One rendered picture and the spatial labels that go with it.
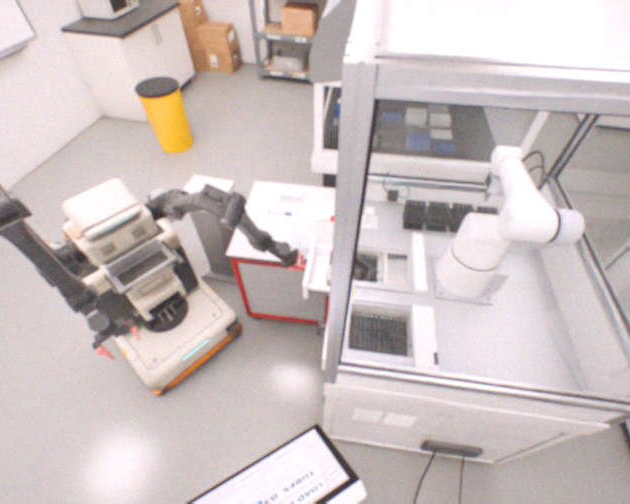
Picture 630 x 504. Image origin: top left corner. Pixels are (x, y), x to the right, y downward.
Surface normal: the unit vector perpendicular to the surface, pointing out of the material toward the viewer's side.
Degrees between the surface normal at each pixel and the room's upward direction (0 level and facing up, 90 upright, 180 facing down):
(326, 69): 90
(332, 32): 90
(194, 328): 0
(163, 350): 0
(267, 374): 0
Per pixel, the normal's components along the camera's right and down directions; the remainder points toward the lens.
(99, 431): 0.00, -0.64
